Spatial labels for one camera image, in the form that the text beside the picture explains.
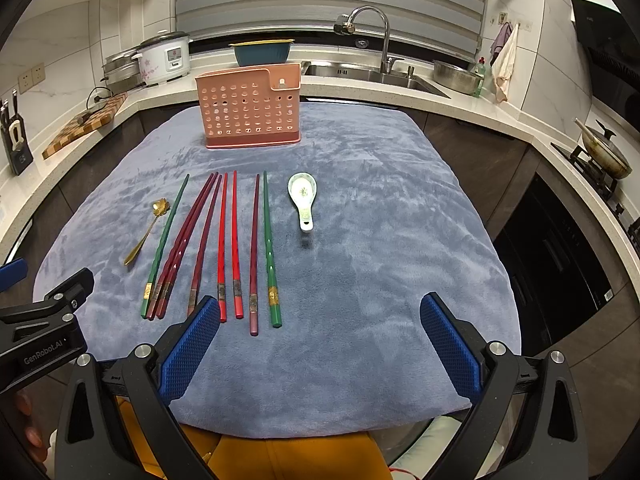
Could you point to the stainless steamer pot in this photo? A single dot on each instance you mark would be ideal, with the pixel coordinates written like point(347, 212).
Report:
point(121, 72)

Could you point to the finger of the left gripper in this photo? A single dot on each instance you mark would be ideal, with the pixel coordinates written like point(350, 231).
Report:
point(74, 291)

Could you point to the gas stove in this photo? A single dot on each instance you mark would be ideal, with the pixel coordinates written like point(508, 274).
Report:
point(604, 185)

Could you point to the chrome kitchen faucet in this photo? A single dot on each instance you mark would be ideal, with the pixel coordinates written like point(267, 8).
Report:
point(345, 25)

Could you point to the black range hood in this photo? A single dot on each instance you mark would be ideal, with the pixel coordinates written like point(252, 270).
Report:
point(612, 53)

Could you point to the white rice cooker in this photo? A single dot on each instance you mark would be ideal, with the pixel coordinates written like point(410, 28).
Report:
point(164, 57)

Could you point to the purple hanging cloth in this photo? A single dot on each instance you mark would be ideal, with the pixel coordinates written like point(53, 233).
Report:
point(500, 41)

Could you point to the stainless steel sink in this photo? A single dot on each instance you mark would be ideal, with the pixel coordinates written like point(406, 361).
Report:
point(357, 72)

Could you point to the stainless steel mixing bowl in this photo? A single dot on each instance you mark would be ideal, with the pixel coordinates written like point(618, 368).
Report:
point(454, 77)

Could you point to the person left hand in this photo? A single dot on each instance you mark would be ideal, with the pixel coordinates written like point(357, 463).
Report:
point(36, 447)

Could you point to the blue yellow colander bowl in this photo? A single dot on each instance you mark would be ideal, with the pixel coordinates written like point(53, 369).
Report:
point(262, 52)

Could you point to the black knife block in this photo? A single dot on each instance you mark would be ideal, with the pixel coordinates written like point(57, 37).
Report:
point(13, 133)

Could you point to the white ceramic soup spoon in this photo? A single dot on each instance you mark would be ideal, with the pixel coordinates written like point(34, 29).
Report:
point(302, 188)

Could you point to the white hanging towel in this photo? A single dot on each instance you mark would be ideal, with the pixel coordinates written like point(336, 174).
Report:
point(503, 67)

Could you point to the dark red chopstick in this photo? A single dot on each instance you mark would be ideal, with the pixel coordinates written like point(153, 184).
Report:
point(254, 329)
point(198, 268)
point(169, 283)
point(159, 283)

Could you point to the green chopstick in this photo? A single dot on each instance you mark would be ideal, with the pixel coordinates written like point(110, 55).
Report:
point(273, 291)
point(150, 282)

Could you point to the checkered wooden cutting board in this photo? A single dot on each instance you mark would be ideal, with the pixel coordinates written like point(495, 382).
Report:
point(84, 123)

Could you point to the wall power socket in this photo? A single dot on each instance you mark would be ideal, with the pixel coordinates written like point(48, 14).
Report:
point(31, 78)

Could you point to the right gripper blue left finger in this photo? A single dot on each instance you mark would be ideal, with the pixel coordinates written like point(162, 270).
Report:
point(182, 348)

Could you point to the bright red chopstick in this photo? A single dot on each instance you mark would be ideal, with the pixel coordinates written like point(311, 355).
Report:
point(236, 270)
point(221, 258)

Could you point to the blue-grey fleece mat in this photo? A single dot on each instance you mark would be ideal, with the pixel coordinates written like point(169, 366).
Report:
point(391, 224)

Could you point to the pink perforated utensil holder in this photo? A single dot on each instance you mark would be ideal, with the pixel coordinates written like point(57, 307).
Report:
point(249, 106)

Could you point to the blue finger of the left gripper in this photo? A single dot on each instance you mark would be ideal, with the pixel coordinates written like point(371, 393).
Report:
point(12, 273)

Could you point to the gold metal spoon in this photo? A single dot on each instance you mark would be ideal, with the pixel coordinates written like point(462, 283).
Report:
point(160, 207)

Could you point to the wok with lid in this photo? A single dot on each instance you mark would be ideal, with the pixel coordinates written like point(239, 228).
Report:
point(599, 145)

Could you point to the green dish soap bottle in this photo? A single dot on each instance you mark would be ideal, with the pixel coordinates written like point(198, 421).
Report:
point(480, 72)

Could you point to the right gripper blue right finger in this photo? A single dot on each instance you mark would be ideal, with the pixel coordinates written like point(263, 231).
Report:
point(457, 345)

